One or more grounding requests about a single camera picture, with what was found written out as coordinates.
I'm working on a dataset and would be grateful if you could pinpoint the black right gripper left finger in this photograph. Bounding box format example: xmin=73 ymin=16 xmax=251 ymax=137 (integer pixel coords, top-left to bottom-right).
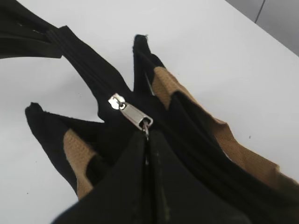
xmin=54 ymin=132 xmax=150 ymax=224

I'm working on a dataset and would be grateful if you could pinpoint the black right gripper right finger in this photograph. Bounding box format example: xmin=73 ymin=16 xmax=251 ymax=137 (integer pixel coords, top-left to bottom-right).
xmin=149 ymin=131 xmax=250 ymax=224

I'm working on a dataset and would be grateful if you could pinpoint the black tote bag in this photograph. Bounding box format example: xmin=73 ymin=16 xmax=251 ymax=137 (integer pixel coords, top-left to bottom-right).
xmin=0 ymin=0 xmax=299 ymax=224

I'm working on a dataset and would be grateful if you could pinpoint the silver zipper pull with ring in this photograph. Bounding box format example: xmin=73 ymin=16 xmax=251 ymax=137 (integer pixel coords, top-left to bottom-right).
xmin=108 ymin=93 xmax=154 ymax=141

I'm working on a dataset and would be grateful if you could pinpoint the tan rear bag handle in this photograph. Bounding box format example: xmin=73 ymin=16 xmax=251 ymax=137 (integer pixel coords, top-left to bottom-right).
xmin=63 ymin=129 xmax=107 ymax=200

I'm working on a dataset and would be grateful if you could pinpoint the tan bag handle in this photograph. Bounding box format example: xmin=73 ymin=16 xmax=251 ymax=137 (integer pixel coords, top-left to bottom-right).
xmin=152 ymin=67 xmax=299 ymax=190
xmin=63 ymin=129 xmax=107 ymax=200

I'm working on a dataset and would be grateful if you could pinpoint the tan front bag handle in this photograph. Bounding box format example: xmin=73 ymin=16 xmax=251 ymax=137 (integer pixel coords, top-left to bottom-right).
xmin=152 ymin=67 xmax=299 ymax=190

